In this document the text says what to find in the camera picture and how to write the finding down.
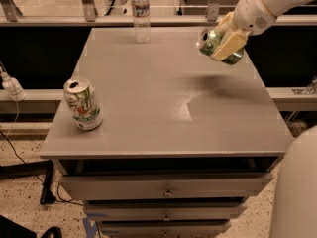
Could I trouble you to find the black stand foot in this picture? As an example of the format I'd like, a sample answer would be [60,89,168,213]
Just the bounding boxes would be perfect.
[0,159,57,206]

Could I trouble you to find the green soda can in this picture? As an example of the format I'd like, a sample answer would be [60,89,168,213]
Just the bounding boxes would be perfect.
[195,28,246,66]

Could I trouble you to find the metal railing frame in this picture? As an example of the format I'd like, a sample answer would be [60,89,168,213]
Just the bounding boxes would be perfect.
[0,0,317,27]

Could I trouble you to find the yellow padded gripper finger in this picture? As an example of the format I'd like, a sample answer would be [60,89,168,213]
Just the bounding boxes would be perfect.
[214,12,237,34]
[211,29,250,61]

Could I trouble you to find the white 7up can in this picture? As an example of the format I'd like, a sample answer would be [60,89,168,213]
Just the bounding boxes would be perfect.
[63,76,103,131]

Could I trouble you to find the middle grey drawer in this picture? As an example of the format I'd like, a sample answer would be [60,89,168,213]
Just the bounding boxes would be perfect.
[84,202,246,222]

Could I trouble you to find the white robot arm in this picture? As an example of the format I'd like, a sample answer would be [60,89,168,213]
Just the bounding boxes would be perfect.
[211,0,313,61]

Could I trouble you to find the metal bracket on ledge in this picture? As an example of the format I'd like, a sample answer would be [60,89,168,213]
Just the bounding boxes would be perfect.
[293,76,317,95]

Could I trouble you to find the clear plastic water bottle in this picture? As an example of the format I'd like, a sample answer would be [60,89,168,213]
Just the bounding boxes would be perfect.
[131,0,151,43]

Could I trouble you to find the top grey drawer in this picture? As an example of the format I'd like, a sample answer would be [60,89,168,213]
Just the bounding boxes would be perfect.
[60,173,273,200]

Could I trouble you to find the grey drawer cabinet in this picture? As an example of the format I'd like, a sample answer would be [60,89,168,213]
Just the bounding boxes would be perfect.
[39,26,295,238]

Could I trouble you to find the black cable on floor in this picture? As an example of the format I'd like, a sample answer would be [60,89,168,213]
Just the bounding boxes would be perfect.
[0,61,83,207]

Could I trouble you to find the white power adapter plug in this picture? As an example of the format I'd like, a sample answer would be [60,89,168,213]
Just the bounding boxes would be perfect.
[1,71,27,101]

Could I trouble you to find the grey drawer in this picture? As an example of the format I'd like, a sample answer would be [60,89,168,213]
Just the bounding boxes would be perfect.
[99,220,231,236]
[84,202,246,222]
[60,173,273,200]

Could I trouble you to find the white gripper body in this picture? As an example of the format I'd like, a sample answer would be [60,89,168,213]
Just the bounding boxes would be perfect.
[234,0,277,35]

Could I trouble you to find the bottom grey drawer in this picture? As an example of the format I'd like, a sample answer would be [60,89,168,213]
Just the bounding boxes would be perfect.
[99,220,231,236]

